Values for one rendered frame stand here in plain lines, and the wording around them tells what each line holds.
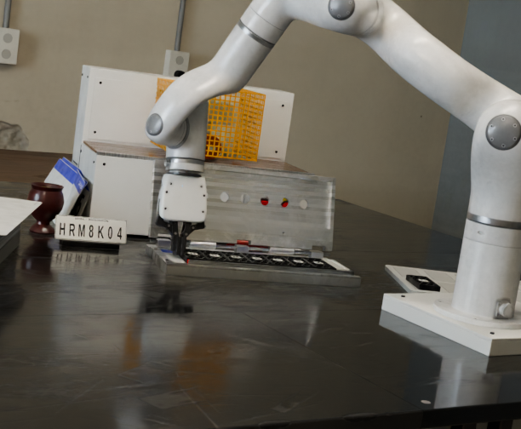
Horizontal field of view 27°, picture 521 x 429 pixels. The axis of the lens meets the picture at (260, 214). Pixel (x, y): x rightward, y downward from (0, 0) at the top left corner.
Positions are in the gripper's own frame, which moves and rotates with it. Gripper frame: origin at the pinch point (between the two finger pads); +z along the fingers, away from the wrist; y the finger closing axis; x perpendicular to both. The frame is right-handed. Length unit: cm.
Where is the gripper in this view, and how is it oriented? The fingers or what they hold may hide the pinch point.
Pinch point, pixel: (178, 245)
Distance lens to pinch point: 229.0
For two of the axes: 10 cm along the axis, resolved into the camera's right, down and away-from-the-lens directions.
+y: 9.4, 0.8, 3.3
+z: -0.7, 10.0, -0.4
